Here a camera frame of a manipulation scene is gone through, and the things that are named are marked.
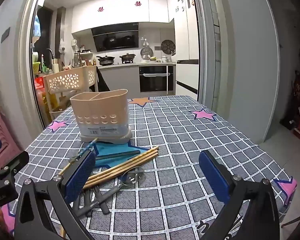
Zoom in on black built-in oven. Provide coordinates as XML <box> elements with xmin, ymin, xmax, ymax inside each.
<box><xmin>139</xmin><ymin>65</ymin><xmax>174</xmax><ymax>93</ymax></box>

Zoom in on black range hood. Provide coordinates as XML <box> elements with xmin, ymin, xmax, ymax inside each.
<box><xmin>91</xmin><ymin>22</ymin><xmax>140</xmax><ymax>53</ymax></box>

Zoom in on dark wall panel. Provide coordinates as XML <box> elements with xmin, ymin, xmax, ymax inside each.
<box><xmin>1</xmin><ymin>27</ymin><xmax>10</xmax><ymax>43</ymax></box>

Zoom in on round hanging pan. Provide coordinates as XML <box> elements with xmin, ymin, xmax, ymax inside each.
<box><xmin>161</xmin><ymin>40</ymin><xmax>176</xmax><ymax>55</ymax></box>

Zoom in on black hanging cloth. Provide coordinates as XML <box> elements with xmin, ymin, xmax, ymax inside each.
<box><xmin>96</xmin><ymin>66</ymin><xmax>110</xmax><ymax>93</ymax></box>

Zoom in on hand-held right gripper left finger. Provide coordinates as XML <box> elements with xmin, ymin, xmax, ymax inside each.
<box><xmin>14</xmin><ymin>151</ymin><xmax>97</xmax><ymax>240</ymax></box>

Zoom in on black wok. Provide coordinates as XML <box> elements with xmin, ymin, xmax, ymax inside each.
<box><xmin>96</xmin><ymin>55</ymin><xmax>115</xmax><ymax>65</ymax></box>

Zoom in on black pot with lid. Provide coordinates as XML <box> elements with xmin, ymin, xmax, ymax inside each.
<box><xmin>119</xmin><ymin>53</ymin><xmax>135</xmax><ymax>62</ymax></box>

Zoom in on beige plastic utensil holder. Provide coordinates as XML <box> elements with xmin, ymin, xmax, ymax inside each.
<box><xmin>69</xmin><ymin>89</ymin><xmax>132</xmax><ymax>145</ymax></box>

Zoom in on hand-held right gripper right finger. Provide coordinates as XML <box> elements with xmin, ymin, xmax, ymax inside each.
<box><xmin>197</xmin><ymin>150</ymin><xmax>280</xmax><ymax>240</ymax></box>

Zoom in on grey handled utensil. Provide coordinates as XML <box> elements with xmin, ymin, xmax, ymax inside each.
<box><xmin>72</xmin><ymin>197</ymin><xmax>82</xmax><ymax>212</ymax></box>
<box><xmin>94</xmin><ymin>186</ymin><xmax>110</xmax><ymax>215</ymax></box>
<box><xmin>84</xmin><ymin>189</ymin><xmax>92</xmax><ymax>217</ymax></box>

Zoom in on round hanging strainer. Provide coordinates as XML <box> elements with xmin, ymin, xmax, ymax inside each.
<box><xmin>140</xmin><ymin>47</ymin><xmax>153</xmax><ymax>60</ymax></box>

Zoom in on wooden chopstick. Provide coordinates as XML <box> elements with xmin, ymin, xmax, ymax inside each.
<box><xmin>89</xmin><ymin>146</ymin><xmax>158</xmax><ymax>180</ymax></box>
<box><xmin>86</xmin><ymin>149</ymin><xmax>159</xmax><ymax>184</ymax></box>
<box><xmin>83</xmin><ymin>152</ymin><xmax>158</xmax><ymax>189</ymax></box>

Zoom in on grey checked star tablecloth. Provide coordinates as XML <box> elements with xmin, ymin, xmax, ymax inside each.
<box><xmin>0</xmin><ymin>95</ymin><xmax>298</xmax><ymax>240</ymax></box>

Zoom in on grey kitchen counter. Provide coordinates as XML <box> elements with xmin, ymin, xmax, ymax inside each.
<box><xmin>97</xmin><ymin>61</ymin><xmax>177</xmax><ymax>68</ymax></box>

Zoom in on white refrigerator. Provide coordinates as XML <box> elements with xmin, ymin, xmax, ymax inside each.
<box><xmin>167</xmin><ymin>0</ymin><xmax>199</xmax><ymax>100</ymax></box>

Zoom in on yellow oil bottle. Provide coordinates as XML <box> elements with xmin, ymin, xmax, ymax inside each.
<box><xmin>41</xmin><ymin>91</ymin><xmax>52</xmax><ymax>120</ymax></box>

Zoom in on pink plastic stool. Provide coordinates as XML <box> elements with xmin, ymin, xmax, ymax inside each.
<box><xmin>0</xmin><ymin>112</ymin><xmax>24</xmax><ymax>170</ymax></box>

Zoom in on white wall cabinets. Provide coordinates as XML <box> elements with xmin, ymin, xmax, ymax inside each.
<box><xmin>71</xmin><ymin>0</ymin><xmax>170</xmax><ymax>34</ymax></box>

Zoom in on red plastic crate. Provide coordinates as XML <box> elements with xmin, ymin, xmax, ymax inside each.
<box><xmin>34</xmin><ymin>76</ymin><xmax>45</xmax><ymax>90</ymax></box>

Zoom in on cream flower-cutout basket cart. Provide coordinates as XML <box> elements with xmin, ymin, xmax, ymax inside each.
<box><xmin>44</xmin><ymin>65</ymin><xmax>99</xmax><ymax>120</ymax></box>

